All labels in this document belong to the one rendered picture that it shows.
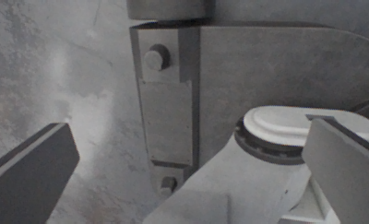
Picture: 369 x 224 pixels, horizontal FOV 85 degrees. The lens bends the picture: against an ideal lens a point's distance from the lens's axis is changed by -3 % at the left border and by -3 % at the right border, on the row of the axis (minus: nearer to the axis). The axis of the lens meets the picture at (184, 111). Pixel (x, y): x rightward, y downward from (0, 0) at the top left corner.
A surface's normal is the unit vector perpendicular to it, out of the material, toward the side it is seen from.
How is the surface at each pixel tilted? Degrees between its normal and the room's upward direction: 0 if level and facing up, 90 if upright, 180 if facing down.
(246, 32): 0
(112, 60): 0
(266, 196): 90
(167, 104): 0
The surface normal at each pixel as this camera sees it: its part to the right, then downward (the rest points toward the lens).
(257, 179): -0.03, -0.88
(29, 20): -0.21, 0.47
